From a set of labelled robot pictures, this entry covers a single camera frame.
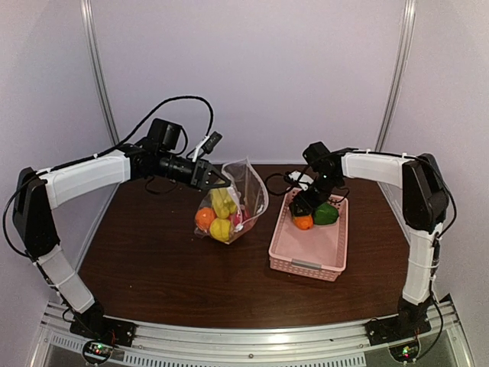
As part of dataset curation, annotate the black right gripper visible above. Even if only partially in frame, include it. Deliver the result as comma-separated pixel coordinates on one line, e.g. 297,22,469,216
294,173,342,216

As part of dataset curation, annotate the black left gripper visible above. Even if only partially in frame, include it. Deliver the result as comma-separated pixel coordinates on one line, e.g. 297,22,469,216
157,151,231,190

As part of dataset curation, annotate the yellow toy banana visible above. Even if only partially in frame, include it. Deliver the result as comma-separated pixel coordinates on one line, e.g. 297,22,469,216
209,188,238,219

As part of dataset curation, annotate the clear zip top bag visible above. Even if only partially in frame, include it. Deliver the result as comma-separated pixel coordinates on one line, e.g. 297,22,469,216
194,158,269,245

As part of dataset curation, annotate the orange toy tangerine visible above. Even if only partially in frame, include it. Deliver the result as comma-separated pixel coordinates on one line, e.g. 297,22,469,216
195,207,215,232

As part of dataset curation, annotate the red toy apple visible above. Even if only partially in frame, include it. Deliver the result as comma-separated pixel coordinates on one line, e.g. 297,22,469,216
229,206,251,231

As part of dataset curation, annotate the orange green toy carrot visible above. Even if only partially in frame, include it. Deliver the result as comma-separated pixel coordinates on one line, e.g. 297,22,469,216
292,215,314,230

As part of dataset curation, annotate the yellow toy lemon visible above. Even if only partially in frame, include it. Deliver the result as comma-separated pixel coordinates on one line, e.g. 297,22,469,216
209,218,232,242

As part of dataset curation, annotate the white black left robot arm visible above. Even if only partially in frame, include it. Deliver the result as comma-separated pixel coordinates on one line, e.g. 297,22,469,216
12,119,231,339

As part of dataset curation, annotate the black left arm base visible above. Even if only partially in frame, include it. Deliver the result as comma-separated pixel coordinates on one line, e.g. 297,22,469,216
70,300,137,347

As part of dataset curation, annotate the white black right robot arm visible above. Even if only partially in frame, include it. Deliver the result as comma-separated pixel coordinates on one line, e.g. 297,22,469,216
289,141,451,338

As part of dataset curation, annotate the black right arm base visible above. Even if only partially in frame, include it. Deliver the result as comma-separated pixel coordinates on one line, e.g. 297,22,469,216
364,297,432,346

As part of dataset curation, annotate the green toy bell pepper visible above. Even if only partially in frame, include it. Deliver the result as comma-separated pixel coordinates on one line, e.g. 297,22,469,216
313,203,339,226

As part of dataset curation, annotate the pink perforated plastic basket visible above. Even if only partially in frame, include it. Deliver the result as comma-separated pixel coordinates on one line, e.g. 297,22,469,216
268,189,349,282

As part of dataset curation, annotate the right circuit board with leds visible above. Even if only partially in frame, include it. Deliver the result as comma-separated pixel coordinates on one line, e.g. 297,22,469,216
389,341,420,364

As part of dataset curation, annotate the circuit board with leds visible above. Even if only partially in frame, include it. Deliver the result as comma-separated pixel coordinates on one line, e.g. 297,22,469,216
389,341,420,364
82,340,114,364

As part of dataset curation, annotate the left circuit board with leds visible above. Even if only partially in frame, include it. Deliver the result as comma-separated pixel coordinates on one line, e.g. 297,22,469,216
82,340,114,364

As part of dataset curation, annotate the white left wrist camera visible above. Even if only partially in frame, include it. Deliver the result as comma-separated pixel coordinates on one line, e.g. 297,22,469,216
190,132,222,162

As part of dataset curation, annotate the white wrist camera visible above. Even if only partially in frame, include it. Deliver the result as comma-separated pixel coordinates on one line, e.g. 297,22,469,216
190,132,222,162
286,171,309,184

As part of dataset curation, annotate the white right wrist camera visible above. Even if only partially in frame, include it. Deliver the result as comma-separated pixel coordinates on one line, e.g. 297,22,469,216
286,171,309,184

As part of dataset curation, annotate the black right camera cable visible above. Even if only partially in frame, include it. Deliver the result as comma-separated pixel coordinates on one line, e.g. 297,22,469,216
265,171,306,198

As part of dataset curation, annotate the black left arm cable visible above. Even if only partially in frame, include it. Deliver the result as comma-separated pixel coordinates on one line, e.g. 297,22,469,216
3,95,215,261

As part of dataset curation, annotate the aluminium front rail frame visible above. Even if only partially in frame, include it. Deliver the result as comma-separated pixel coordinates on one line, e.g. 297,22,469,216
30,294,474,367

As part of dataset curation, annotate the right aluminium corner post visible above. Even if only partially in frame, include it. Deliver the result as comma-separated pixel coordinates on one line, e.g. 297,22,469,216
374,0,417,151

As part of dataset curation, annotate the aluminium corner post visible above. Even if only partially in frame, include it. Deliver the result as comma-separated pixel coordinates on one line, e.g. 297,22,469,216
374,0,417,151
80,0,121,156

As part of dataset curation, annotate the left aluminium corner post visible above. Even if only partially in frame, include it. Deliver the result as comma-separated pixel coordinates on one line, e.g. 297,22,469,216
80,0,121,156

